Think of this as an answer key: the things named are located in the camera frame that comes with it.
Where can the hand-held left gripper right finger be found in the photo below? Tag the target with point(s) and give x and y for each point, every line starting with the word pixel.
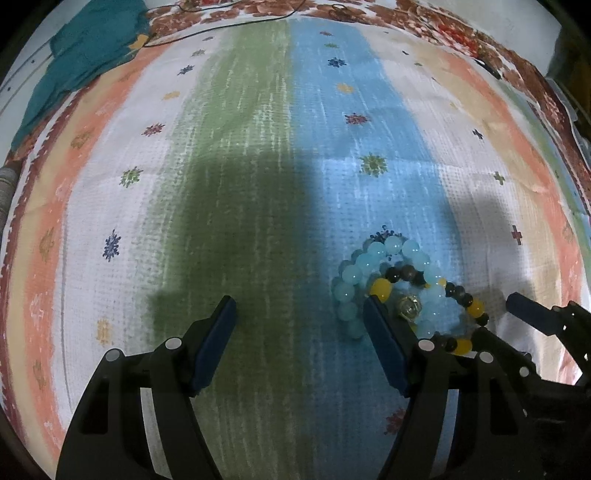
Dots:
pixel 385 346

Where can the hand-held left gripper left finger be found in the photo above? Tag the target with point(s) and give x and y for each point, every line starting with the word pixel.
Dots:
pixel 216 344

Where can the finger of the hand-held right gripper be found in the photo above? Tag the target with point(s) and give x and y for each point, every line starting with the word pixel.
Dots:
pixel 531 314
pixel 512 357

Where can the striped colourful mat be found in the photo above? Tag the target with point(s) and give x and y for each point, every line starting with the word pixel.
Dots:
pixel 258 161

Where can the small black object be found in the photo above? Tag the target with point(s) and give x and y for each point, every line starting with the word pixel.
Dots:
pixel 489 69

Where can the grey striped pillow roll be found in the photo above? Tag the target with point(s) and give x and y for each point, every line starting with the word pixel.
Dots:
pixel 4 189

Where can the teal cloth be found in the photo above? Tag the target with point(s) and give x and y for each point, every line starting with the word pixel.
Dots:
pixel 78 60

